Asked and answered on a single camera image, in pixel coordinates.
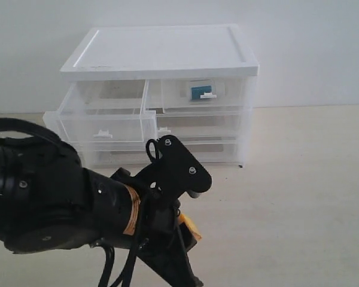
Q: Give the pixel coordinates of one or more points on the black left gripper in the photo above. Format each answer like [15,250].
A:
[163,244]

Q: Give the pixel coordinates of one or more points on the yellow cheese block sponge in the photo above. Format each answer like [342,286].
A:
[190,225]

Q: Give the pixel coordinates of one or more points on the white capped blue bottle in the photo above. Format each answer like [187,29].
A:
[205,89]

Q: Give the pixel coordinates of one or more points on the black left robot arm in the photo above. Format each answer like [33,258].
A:
[49,201]

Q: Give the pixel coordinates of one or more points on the clear middle wide drawer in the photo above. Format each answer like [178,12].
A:
[202,127]

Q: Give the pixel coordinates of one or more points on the white plastic drawer cabinet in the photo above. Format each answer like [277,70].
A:
[165,53]

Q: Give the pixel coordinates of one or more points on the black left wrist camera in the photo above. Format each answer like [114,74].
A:
[174,169]

